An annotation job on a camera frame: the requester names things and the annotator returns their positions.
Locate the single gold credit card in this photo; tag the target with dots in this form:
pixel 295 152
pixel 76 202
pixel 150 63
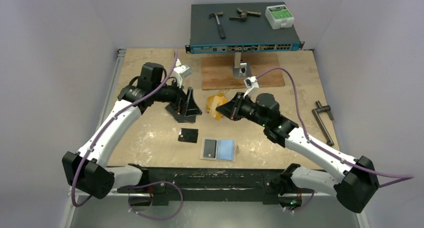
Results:
pixel 214 114

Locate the metal clamp tool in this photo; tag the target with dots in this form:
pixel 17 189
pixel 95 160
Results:
pixel 244 14

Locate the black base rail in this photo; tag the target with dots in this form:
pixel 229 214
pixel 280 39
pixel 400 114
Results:
pixel 267 186

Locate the white green box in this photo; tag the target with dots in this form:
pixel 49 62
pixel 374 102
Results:
pixel 279 16

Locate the blue network switch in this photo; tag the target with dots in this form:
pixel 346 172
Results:
pixel 253 35

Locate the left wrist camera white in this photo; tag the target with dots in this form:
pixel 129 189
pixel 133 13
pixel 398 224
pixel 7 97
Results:
pixel 180 72

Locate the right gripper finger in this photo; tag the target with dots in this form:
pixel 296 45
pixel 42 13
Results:
pixel 226 111
pixel 230 105

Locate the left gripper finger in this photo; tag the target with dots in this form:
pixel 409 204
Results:
pixel 191 108
pixel 170 109

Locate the metal stand post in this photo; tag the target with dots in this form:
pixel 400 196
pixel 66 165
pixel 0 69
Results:
pixel 241 68

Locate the hammer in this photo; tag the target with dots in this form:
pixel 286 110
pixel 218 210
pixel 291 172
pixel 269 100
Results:
pixel 217 16

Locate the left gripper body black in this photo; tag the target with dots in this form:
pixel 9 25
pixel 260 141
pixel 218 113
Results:
pixel 181 105

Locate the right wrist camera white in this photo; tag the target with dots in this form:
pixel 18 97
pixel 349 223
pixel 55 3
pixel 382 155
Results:
pixel 251 84

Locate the single black VIP card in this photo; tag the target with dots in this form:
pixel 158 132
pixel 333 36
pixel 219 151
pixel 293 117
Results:
pixel 210 150

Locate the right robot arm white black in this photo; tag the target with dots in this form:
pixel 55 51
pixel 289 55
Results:
pixel 351 180

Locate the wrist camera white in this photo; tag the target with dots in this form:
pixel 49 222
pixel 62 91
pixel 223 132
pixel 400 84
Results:
pixel 180 72
pixel 251 84

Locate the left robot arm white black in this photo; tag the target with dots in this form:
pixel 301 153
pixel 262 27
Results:
pixel 86 170

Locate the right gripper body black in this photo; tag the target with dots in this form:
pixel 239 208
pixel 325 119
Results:
pixel 237 105

